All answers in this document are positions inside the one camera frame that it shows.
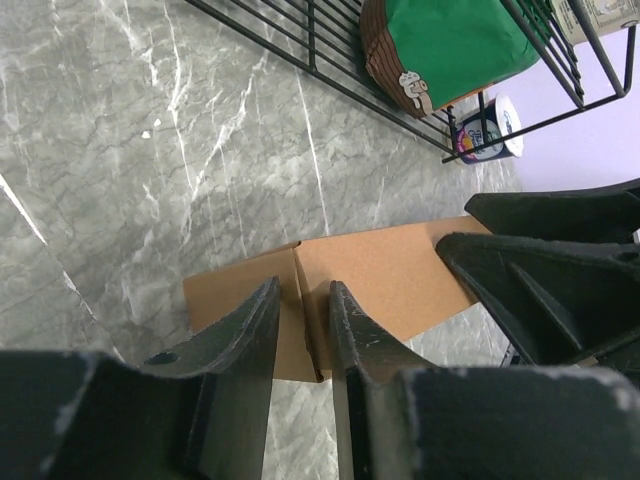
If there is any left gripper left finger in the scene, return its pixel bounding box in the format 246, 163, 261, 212
1, 277, 280, 479

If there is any green snack package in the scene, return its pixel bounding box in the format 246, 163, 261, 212
359, 0, 540, 119

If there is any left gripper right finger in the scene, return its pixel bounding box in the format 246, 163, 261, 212
329, 281, 639, 479

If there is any small blue white cup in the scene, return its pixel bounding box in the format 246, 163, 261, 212
455, 93, 524, 166

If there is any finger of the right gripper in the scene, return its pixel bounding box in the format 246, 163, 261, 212
436, 233, 639, 366
464, 179, 639, 244

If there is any brown cardboard box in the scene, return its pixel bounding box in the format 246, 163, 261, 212
182, 215, 496, 384

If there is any black wire basket rack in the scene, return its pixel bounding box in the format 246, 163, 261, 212
196, 1, 639, 164

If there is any yogurt cup lower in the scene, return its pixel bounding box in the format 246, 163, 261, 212
550, 0, 639, 46

